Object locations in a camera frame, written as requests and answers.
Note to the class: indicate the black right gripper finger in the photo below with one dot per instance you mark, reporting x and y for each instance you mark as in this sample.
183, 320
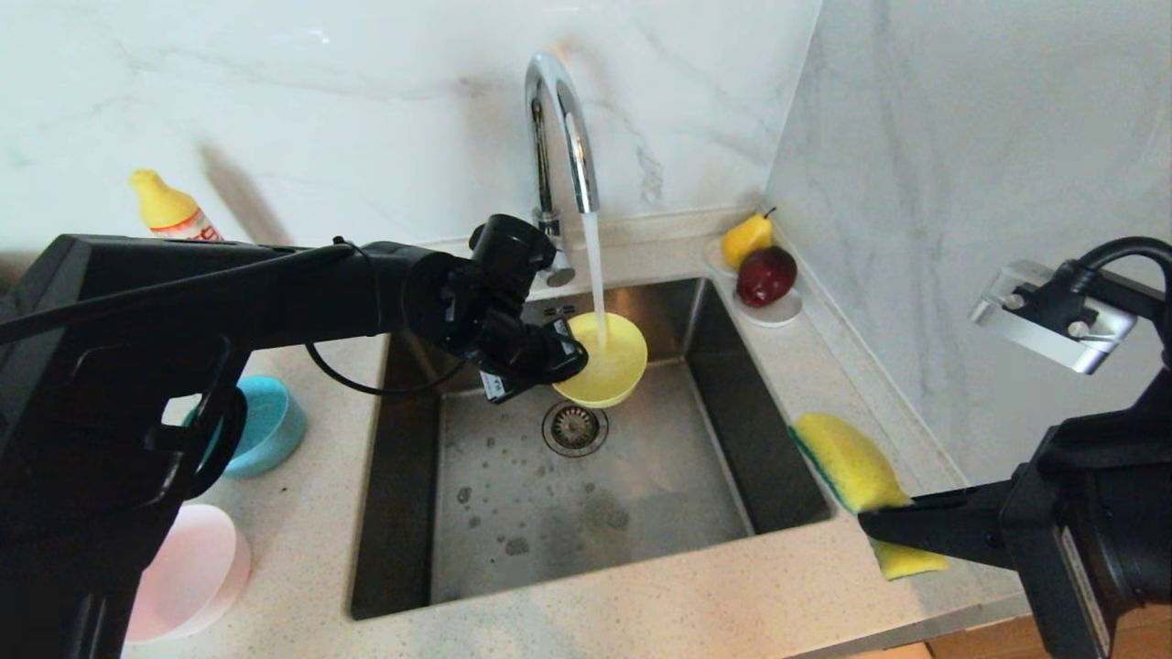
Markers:
961, 508
961, 542

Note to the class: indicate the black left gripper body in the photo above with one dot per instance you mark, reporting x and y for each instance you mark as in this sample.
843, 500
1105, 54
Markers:
499, 352

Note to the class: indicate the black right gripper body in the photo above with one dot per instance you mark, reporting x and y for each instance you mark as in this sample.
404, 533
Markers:
1080, 476

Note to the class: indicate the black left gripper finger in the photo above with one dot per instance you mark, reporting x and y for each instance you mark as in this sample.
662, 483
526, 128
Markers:
566, 337
563, 368

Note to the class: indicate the yellow plastic bowl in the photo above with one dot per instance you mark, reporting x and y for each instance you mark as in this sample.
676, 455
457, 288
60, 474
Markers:
618, 366

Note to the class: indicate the yellow fish-shaped sponge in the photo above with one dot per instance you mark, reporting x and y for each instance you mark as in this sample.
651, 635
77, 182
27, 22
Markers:
847, 462

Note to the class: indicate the orange yellow dish soap bottle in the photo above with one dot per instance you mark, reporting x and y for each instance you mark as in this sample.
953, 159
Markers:
165, 206

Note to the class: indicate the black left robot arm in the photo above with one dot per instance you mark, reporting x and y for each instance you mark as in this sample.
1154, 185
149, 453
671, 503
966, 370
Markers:
137, 366

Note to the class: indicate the stainless steel sink basin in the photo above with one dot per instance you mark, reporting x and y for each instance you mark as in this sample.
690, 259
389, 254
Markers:
659, 522

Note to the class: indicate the round metal drain strainer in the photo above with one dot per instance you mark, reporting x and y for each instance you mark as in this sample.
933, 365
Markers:
574, 428

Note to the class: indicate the clear running water stream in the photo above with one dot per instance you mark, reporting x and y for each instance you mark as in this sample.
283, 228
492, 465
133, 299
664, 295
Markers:
595, 275

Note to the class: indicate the chrome gooseneck faucet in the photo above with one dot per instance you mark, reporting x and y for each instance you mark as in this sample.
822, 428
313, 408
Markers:
572, 137

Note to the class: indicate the yellow pear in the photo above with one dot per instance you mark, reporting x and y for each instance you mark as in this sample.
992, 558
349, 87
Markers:
746, 241

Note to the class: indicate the small white dish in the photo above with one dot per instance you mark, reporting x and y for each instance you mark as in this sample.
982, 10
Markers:
774, 317

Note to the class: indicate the dark red apple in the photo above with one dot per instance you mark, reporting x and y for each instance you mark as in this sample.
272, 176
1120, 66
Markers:
767, 277

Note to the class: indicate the blue plastic bowl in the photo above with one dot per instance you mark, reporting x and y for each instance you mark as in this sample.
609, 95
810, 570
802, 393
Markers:
275, 426

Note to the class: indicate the pink plastic bowl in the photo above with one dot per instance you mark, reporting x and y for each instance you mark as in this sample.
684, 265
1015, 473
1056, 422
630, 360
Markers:
201, 567

